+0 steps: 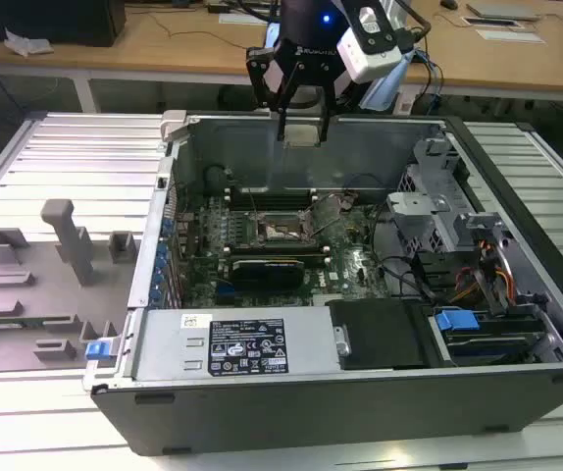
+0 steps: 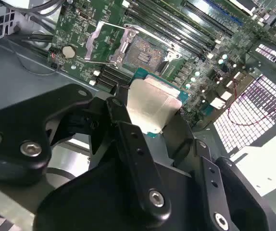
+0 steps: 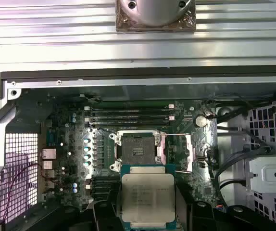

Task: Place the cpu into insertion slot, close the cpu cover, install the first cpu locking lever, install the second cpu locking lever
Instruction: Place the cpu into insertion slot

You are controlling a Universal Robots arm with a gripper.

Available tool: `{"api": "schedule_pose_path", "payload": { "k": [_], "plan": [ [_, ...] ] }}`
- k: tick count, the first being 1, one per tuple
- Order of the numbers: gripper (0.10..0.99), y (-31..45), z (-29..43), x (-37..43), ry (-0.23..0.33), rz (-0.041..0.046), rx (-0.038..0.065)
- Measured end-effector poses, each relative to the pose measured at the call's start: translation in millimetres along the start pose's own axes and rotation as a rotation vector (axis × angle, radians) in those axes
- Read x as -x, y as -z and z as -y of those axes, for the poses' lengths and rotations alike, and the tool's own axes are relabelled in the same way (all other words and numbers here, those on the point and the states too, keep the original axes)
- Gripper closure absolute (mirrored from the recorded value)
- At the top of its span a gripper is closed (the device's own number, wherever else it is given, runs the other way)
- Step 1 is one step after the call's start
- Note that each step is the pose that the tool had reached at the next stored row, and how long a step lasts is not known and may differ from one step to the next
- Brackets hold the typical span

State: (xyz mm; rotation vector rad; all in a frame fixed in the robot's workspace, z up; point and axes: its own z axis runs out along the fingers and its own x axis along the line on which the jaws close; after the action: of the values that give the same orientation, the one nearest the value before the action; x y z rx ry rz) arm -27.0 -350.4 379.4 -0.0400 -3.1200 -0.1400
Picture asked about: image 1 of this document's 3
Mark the hard disk in blue carrier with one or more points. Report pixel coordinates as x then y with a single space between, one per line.
458 321

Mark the silver metal drive cage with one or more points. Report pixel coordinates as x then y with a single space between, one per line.
424 216

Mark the CPU socket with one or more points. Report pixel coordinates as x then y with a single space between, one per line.
279 230

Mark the black graphics card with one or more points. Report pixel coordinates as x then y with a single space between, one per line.
267 275

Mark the black power adapter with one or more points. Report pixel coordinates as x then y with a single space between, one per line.
218 8

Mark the silver metal latch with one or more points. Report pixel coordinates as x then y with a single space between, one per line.
342 338

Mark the small white adapter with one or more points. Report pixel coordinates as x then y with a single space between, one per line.
406 104

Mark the green RAM stick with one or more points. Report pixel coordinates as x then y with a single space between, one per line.
12 324

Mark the crumpled white paper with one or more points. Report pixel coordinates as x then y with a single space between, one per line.
29 45

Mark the blue case latch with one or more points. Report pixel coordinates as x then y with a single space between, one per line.
96 350

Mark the blue expansion slot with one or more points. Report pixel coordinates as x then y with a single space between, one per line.
225 293

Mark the grey closed laptop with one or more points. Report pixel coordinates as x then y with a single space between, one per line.
502 11

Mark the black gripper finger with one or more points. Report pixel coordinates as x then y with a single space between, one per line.
325 127
259 73

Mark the black computer mouse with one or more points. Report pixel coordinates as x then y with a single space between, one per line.
448 4

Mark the silver disk bay frame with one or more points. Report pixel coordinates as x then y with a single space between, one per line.
522 255

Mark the round coin battery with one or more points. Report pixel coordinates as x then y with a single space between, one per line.
349 198

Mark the black PC case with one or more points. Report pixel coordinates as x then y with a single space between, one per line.
311 417

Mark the pale blue teach pendant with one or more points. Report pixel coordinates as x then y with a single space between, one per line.
384 86

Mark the white sheet with dark strip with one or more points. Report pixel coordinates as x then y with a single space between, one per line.
492 22

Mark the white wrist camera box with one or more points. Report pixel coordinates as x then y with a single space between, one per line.
360 61

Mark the wooden desk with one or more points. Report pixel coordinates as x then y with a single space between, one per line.
164 54

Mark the grey parts rack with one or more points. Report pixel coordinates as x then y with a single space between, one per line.
31 275

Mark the grey power supply unit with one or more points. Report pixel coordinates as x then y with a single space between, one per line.
164 343

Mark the black computer box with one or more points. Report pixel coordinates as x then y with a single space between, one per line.
41 19

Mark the black plastic shroud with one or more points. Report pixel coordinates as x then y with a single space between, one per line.
379 333

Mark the blue card retention clip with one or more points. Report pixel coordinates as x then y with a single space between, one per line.
162 252
155 295
167 225
158 280

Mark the black round fan housing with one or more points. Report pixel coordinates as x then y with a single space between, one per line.
215 177

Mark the white paper sheet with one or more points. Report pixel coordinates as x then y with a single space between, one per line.
509 36
237 18

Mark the green motherboard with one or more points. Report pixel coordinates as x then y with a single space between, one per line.
350 275

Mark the silver CPU plate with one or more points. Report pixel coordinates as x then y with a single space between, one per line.
302 135

